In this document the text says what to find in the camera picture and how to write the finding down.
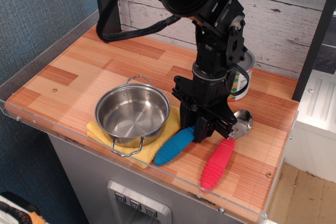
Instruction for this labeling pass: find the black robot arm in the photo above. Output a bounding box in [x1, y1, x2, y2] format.
[160, 0, 247, 143]

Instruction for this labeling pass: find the dark right vertical post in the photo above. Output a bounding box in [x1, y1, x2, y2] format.
[292, 0, 335, 102]

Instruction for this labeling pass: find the orange plush object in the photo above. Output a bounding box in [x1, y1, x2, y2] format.
[27, 212, 47, 224]

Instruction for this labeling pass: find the black white corner object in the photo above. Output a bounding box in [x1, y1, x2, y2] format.
[1, 191, 40, 223]

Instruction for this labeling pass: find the green orange patterned tin can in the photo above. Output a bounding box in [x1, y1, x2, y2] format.
[227, 50, 256, 102]

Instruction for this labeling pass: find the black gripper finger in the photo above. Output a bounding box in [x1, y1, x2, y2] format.
[193, 116, 214, 143]
[180, 101, 198, 129]

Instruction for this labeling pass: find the white toy sink unit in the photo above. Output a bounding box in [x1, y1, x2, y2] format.
[284, 70, 335, 182]

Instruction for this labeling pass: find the silver dispenser button panel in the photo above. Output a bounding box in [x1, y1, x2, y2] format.
[107, 180, 172, 223]

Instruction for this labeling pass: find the stainless steel pot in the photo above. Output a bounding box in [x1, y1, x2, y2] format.
[94, 76, 171, 157]

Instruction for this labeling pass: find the yellow folded cloth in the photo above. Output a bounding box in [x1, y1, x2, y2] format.
[86, 105, 181, 169]

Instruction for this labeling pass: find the grey toy fridge cabinet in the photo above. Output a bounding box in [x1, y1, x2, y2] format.
[48, 133, 247, 224]

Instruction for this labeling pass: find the black braided cable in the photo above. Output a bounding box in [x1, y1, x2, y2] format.
[96, 0, 182, 43]

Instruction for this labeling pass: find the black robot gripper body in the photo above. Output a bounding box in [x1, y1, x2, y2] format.
[172, 76, 236, 138]

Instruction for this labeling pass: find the blue handled metal fork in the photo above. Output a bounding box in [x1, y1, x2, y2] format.
[154, 125, 195, 166]

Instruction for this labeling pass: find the red handled metal spoon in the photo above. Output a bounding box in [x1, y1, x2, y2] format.
[200, 110, 253, 190]

